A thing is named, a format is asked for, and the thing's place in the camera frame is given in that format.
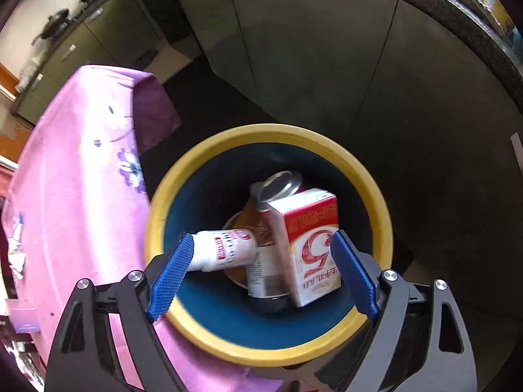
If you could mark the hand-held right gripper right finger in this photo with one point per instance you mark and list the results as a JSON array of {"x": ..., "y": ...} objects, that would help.
[{"x": 353, "y": 273}]

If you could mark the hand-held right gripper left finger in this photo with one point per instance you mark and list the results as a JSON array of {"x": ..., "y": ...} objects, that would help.
[{"x": 169, "y": 277}]

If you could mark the white red milk carton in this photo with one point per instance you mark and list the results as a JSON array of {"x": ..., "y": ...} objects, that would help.
[{"x": 310, "y": 249}]

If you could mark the blue bin with yellow rim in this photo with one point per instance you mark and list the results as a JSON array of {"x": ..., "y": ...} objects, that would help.
[{"x": 212, "y": 310}]

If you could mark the small white plastic bottle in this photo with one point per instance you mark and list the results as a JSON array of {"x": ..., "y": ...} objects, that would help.
[{"x": 220, "y": 251}]

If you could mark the pink floral tablecloth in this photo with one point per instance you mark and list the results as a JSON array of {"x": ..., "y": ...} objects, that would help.
[{"x": 81, "y": 192}]

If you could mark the purple box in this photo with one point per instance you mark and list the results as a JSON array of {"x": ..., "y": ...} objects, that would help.
[{"x": 22, "y": 314}]

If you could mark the crumpled white paper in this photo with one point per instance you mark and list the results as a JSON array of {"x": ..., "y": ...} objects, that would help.
[{"x": 18, "y": 265}]

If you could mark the grey kitchen cabinet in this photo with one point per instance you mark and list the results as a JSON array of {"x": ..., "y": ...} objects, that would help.
[{"x": 306, "y": 49}]

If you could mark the black wok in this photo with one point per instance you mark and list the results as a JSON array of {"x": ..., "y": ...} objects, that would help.
[{"x": 53, "y": 24}]

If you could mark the white yellow mug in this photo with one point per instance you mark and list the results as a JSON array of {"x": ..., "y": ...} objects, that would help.
[{"x": 496, "y": 10}]

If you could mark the orange wooden door frame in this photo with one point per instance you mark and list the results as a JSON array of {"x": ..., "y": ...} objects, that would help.
[{"x": 6, "y": 77}]

